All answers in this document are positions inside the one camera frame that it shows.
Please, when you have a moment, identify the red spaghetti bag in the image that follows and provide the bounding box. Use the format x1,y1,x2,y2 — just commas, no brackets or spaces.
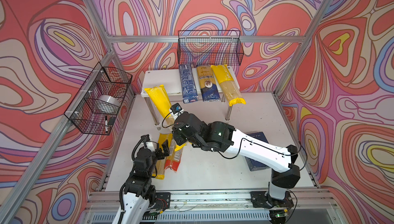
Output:
164,140,183,172

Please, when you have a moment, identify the blue spaghetti box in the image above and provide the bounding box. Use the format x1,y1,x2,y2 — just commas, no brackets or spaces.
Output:
179,64,199,103

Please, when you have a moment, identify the dark blue spaghetti bag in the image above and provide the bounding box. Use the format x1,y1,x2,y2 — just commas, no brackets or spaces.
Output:
197,65,220,102

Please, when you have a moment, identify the yellow spaghetti bag long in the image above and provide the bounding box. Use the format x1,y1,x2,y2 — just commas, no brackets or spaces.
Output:
144,84,188,152

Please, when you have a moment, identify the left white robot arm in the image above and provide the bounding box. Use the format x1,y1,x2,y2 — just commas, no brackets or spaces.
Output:
112,135,171,224

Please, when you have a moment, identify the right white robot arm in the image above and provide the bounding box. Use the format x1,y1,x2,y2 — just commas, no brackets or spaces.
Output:
171,112,301,201

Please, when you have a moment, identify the white shelf with metal legs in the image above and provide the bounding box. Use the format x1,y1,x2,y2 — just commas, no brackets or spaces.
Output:
141,66,240,130

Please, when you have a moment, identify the blue Barilla pasta box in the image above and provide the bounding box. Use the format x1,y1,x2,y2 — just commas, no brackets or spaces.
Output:
245,132,269,172

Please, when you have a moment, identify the black marker pen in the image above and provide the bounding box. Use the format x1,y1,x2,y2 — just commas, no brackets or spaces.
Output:
104,116,109,134

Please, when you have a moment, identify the silver tape roll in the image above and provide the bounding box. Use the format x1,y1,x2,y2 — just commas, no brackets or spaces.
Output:
98,95,121,107

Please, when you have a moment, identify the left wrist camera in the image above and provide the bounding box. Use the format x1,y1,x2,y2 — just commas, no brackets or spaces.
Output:
141,134,159,152

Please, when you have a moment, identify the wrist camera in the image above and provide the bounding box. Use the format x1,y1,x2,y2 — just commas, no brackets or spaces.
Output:
170,103,184,120
141,134,159,152

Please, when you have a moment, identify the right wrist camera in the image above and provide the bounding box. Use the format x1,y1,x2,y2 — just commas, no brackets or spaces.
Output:
170,103,184,120

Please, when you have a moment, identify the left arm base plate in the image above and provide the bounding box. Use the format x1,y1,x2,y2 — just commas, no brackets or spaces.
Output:
148,192,171,212

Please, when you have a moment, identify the black wire basket left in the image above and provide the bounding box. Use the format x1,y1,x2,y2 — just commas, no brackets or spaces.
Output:
64,62,132,135

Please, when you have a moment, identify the black wire basket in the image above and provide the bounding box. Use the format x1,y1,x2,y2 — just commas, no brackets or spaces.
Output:
64,62,132,135
177,29,244,67

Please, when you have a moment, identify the black wire basket back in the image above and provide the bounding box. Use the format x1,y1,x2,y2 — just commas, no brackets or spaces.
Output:
177,29,244,67

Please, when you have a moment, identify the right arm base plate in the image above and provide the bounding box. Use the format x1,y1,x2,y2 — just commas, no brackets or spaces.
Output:
250,191,294,209

